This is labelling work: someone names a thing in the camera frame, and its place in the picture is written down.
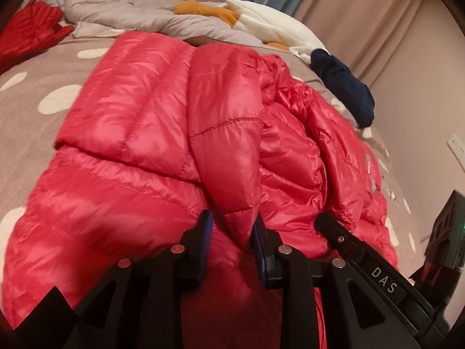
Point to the bright red puffer jacket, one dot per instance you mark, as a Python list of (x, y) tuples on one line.
[(162, 131)]

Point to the white plush goose toy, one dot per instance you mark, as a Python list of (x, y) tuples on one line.
[(272, 27)]

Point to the polka dot brown bed cover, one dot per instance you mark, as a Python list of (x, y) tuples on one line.
[(36, 95)]

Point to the dark red quilted garment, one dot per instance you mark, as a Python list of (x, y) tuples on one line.
[(32, 30)]

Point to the navy blue folded garment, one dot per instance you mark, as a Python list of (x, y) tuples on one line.
[(337, 77)]

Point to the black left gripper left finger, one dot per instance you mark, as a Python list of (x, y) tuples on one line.
[(137, 303)]

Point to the white wall socket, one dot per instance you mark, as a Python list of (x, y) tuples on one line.
[(457, 148)]

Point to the grey lilac quilt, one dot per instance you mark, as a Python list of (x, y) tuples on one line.
[(110, 18)]

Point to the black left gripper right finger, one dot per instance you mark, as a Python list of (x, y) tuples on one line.
[(312, 306)]

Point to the pink beige curtain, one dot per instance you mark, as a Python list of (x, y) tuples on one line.
[(363, 18)]

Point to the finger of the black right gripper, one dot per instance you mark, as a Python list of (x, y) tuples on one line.
[(400, 295)]

